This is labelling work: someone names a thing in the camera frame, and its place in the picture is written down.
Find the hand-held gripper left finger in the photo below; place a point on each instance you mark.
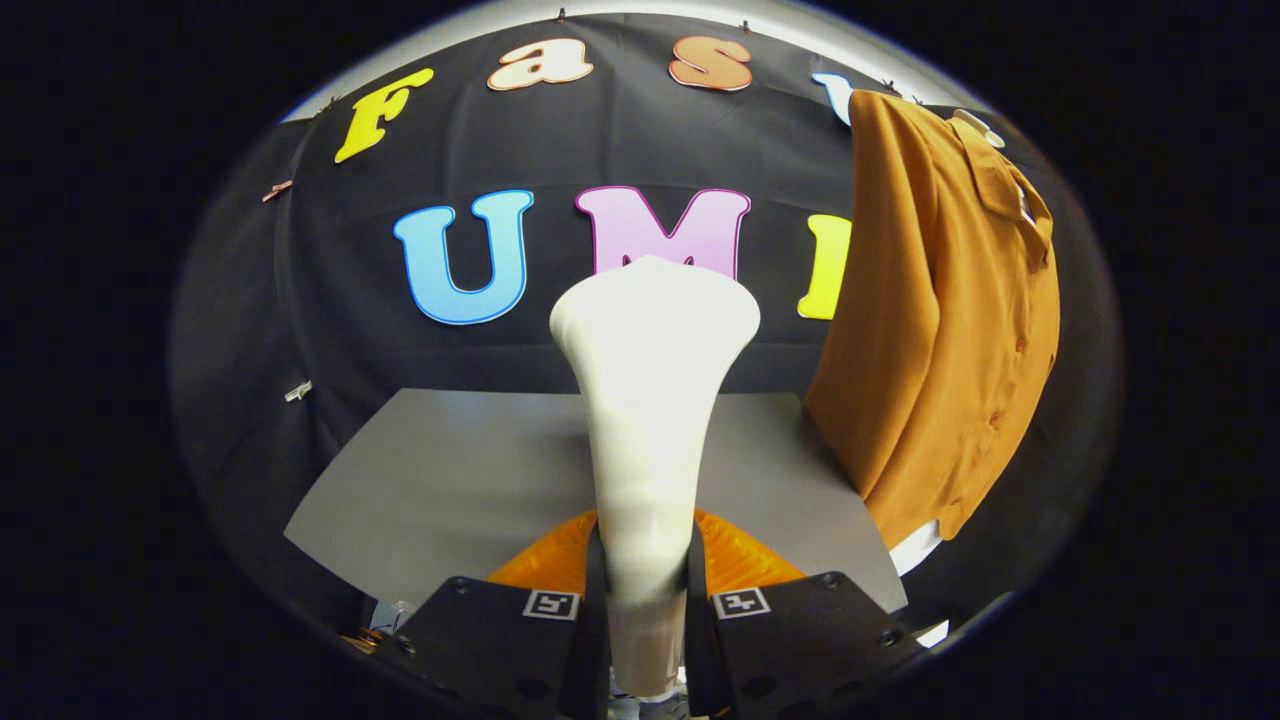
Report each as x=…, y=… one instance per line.
x=598, y=640

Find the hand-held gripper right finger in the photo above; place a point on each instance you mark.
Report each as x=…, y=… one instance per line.
x=697, y=650

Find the white garment steamer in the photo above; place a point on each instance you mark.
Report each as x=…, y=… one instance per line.
x=650, y=400

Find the orange button shirt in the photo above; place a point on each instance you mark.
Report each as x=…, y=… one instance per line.
x=940, y=350

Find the white stand base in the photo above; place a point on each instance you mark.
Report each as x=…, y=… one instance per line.
x=932, y=633

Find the white clip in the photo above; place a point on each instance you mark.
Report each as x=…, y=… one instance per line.
x=297, y=391

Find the pink clip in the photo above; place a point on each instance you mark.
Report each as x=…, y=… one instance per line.
x=277, y=190

